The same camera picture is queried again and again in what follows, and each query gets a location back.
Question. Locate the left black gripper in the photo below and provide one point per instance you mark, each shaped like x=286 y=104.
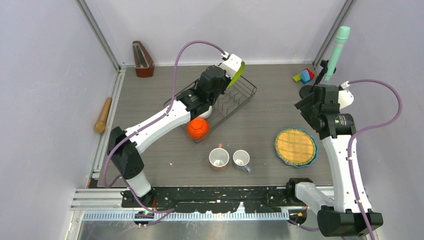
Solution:
x=227 y=81

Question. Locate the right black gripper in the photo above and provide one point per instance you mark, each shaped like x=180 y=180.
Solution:
x=304 y=105

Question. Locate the lime green plate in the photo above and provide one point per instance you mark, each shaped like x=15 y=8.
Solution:
x=237 y=74

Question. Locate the black wire dish rack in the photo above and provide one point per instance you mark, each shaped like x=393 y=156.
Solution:
x=227 y=104

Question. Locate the orange bowl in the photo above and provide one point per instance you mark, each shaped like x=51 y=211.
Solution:
x=197 y=128

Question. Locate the white bowl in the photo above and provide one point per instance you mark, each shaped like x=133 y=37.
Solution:
x=207 y=113

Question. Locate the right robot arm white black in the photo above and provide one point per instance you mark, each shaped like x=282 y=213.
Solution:
x=349 y=213

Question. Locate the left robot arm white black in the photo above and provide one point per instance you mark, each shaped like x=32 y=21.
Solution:
x=126 y=146

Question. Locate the colourful toy blocks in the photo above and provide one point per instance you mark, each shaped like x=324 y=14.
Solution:
x=305 y=76

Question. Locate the blue polka dot plate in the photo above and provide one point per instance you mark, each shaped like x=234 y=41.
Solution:
x=314 y=155

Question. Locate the brown wooden metronome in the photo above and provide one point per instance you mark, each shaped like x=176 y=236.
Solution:
x=143 y=62

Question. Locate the mint green microphone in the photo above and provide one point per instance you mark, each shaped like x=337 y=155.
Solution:
x=341 y=38

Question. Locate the wooden rolling pin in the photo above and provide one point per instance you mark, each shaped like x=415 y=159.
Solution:
x=101 y=123

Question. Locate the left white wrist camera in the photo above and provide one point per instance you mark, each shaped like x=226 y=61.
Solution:
x=231 y=63

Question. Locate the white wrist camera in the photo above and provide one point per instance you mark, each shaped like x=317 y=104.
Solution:
x=345 y=97
x=231 y=63

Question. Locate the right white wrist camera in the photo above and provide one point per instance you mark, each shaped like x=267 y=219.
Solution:
x=345 y=97

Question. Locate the white mug red handle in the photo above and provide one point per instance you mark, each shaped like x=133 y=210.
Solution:
x=218 y=158

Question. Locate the white mug grey handle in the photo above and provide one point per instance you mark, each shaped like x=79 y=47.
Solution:
x=241 y=160

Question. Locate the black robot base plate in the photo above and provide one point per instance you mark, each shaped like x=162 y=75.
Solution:
x=214 y=199

